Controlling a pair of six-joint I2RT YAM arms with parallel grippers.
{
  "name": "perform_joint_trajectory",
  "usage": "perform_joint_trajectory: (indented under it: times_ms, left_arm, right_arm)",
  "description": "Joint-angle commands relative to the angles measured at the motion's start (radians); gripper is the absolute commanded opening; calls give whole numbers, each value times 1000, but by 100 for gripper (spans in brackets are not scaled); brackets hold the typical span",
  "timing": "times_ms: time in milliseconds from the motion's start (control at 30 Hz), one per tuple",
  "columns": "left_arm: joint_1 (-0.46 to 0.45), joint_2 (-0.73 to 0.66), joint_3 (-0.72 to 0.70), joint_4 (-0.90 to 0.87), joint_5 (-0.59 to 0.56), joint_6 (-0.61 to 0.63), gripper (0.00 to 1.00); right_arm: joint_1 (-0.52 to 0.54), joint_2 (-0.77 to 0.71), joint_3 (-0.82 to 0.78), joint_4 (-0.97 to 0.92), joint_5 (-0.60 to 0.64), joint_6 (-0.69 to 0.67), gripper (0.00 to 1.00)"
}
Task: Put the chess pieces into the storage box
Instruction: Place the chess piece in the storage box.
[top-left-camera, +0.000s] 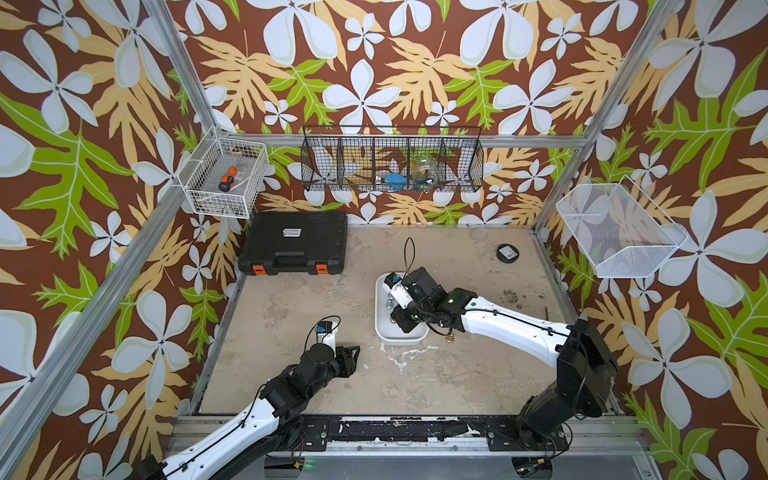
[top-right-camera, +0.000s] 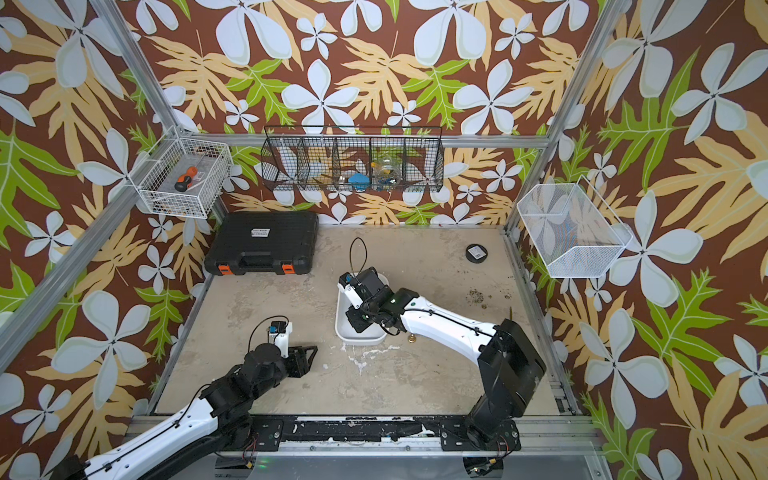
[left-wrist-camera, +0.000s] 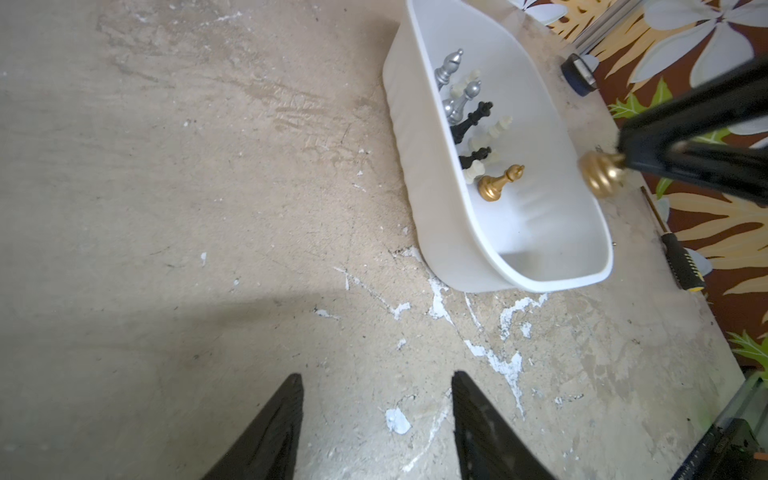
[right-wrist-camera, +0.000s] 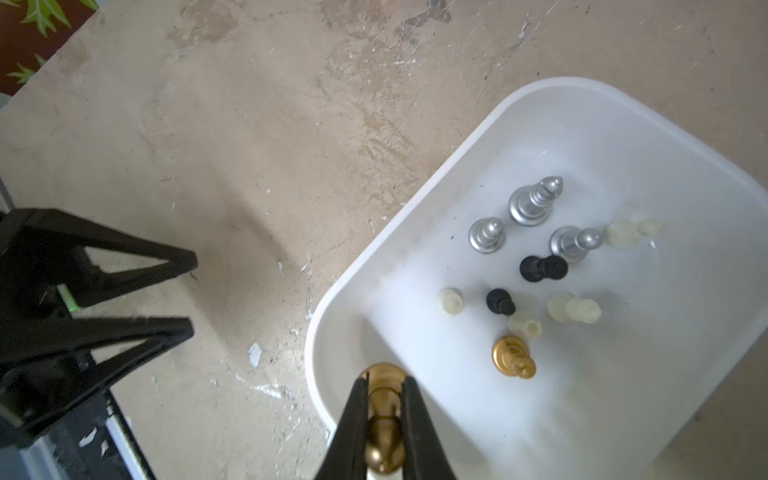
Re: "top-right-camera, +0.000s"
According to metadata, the white wire basket right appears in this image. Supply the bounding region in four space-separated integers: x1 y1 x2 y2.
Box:
517 177 633 279

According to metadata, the clear plastic container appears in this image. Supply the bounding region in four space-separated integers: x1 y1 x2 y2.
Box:
372 155 401 188

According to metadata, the white wire basket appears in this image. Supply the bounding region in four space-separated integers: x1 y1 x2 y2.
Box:
134 128 233 219
517 177 633 279

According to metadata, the black tool case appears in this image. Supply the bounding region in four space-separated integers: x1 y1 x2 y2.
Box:
204 211 319 276

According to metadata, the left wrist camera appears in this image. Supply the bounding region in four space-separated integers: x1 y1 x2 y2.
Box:
268 320 293 359

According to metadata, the white wire basket left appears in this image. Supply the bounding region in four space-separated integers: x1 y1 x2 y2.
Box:
134 128 233 219

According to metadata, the black round tape disc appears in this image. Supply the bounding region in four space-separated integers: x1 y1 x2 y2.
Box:
465 243 488 264

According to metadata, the white plastic storage box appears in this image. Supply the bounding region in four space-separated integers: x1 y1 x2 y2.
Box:
334 288 387 346

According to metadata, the black wire basket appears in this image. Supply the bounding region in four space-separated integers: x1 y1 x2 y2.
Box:
259 126 445 193

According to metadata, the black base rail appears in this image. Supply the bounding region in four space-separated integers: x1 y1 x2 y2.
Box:
212 414 521 454

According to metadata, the blue object in basket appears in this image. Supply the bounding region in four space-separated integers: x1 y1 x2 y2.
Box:
347 173 371 192

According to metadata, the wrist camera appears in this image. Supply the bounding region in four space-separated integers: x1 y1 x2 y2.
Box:
338 272 367 309
268 320 293 359

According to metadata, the red black screwdriver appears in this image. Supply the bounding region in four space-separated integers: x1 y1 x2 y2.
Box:
174 167 198 193

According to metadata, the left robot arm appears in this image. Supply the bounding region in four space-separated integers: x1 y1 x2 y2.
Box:
51 343 318 479

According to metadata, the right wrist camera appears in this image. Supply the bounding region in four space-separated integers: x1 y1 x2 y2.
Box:
338 272 367 309

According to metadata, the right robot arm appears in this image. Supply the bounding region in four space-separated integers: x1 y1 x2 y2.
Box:
338 267 546 450

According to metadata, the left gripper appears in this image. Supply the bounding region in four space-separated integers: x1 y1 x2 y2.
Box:
254 342 320 400

